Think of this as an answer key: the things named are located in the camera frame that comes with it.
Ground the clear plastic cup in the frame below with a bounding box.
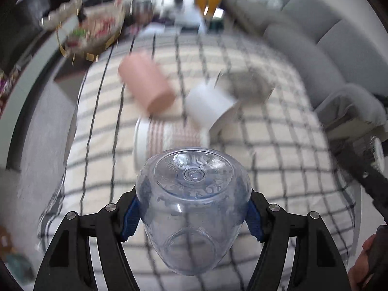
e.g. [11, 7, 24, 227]
[136, 148, 252, 276]

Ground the white pink patterned paper cup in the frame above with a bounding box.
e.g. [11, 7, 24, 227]
[133, 118, 210, 171]

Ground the grey glass cup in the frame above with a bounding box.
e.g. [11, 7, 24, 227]
[217, 68, 275, 104]

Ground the person's hand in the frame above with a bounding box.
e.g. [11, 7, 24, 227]
[348, 234, 376, 290]

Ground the green bag on floor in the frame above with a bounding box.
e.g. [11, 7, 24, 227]
[5, 252, 35, 285]

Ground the cardboard box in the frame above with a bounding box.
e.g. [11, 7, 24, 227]
[0, 226, 13, 258]

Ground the plaid checkered cloth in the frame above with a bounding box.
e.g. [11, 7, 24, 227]
[45, 33, 355, 290]

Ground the long white tv cabinet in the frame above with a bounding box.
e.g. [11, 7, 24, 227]
[1, 15, 78, 170]

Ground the dark top coffee table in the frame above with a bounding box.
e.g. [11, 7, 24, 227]
[52, 0, 225, 104]

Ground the grey sectional sofa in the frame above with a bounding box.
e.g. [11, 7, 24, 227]
[224, 0, 387, 126]

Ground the large snack bowl gold stand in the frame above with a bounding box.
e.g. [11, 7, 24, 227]
[58, 0, 126, 62]

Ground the small snack bowl gold stand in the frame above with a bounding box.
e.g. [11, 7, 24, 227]
[40, 0, 83, 31]

